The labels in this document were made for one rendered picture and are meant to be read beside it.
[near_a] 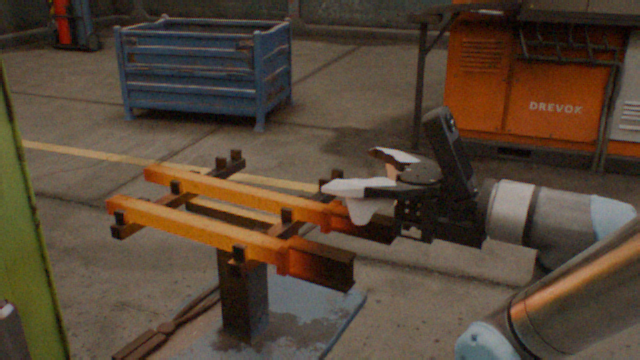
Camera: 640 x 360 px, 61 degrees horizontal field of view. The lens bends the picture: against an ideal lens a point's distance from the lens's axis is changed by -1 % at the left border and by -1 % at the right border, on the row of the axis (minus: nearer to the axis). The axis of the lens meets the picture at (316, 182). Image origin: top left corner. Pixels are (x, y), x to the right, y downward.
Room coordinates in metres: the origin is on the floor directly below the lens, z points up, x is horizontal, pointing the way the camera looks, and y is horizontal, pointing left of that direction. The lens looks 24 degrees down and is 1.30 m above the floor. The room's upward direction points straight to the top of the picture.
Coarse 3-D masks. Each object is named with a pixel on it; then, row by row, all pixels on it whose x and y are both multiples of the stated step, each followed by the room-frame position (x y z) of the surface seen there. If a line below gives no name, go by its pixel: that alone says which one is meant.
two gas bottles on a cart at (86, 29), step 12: (60, 0) 7.18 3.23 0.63; (72, 0) 7.13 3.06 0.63; (84, 0) 7.16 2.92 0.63; (48, 12) 7.22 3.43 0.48; (60, 12) 7.18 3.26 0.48; (72, 12) 7.21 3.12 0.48; (84, 12) 7.14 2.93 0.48; (60, 24) 7.19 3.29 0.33; (72, 24) 7.19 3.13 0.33; (84, 24) 7.03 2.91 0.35; (48, 36) 7.21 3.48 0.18; (60, 36) 7.21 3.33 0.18; (72, 36) 7.15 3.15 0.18; (84, 36) 7.12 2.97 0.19; (96, 36) 7.16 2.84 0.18; (96, 48) 7.12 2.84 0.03
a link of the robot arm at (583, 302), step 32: (576, 256) 0.43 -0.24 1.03; (608, 256) 0.39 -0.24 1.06; (544, 288) 0.43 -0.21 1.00; (576, 288) 0.40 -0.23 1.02; (608, 288) 0.38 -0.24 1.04; (480, 320) 0.48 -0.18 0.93; (512, 320) 0.44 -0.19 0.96; (544, 320) 0.41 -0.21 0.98; (576, 320) 0.39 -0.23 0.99; (608, 320) 0.38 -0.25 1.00; (480, 352) 0.43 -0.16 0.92; (512, 352) 0.42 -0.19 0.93; (544, 352) 0.41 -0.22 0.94; (576, 352) 0.40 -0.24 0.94
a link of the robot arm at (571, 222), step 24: (552, 192) 0.57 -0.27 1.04; (528, 216) 0.55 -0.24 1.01; (552, 216) 0.54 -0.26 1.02; (576, 216) 0.53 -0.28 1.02; (600, 216) 0.52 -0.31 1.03; (624, 216) 0.52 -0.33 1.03; (528, 240) 0.55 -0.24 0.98; (552, 240) 0.53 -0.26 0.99; (576, 240) 0.52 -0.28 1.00; (552, 264) 0.53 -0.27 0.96
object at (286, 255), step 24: (144, 216) 0.70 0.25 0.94; (168, 216) 0.68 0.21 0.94; (192, 216) 0.68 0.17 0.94; (216, 240) 0.64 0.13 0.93; (240, 240) 0.62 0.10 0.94; (264, 240) 0.62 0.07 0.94; (288, 240) 0.61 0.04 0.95; (288, 264) 0.58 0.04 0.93; (312, 264) 0.58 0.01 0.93; (336, 264) 0.56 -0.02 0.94; (336, 288) 0.55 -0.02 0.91
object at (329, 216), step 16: (160, 176) 0.84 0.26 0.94; (176, 176) 0.83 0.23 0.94; (192, 176) 0.83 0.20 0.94; (208, 176) 0.83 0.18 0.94; (192, 192) 0.81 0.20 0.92; (208, 192) 0.79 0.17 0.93; (224, 192) 0.78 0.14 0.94; (240, 192) 0.77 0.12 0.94; (256, 192) 0.76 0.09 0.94; (272, 192) 0.76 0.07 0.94; (256, 208) 0.75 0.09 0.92; (272, 208) 0.74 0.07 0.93; (304, 208) 0.71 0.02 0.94; (320, 208) 0.71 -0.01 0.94; (336, 208) 0.70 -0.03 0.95; (320, 224) 0.69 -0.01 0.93; (336, 224) 0.70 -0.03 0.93; (352, 224) 0.68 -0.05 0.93; (368, 224) 0.66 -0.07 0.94; (384, 224) 0.65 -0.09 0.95; (384, 240) 0.65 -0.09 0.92
